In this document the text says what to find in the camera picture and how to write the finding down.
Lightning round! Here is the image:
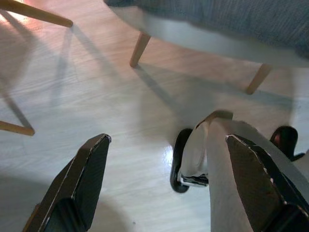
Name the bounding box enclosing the grey knit fabric cushion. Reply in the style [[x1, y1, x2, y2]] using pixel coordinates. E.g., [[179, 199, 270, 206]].
[[103, 0, 309, 58]]

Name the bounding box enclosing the black robot left foot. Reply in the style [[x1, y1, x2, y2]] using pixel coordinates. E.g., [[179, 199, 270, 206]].
[[169, 128, 209, 193]]

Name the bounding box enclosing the wooden-legged chair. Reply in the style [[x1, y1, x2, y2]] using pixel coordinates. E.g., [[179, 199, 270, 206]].
[[0, 0, 74, 136]]

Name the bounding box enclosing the black robot foot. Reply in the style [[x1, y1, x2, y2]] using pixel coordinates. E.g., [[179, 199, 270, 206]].
[[269, 125, 299, 162], [169, 128, 209, 193]]

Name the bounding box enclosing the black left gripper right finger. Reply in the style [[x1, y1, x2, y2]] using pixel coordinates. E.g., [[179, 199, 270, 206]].
[[225, 134, 309, 232]]

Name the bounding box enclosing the white seat with wooden legs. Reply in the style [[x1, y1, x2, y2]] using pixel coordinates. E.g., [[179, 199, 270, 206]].
[[106, 0, 309, 95]]

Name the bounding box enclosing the black robot right foot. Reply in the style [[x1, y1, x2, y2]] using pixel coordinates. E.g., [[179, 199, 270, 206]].
[[269, 125, 299, 162]]

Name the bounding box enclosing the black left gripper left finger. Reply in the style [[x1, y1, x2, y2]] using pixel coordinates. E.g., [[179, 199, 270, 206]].
[[23, 133, 112, 232]]

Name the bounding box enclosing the robot left leg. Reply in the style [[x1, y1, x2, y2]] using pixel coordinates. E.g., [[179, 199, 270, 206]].
[[180, 110, 309, 232]]

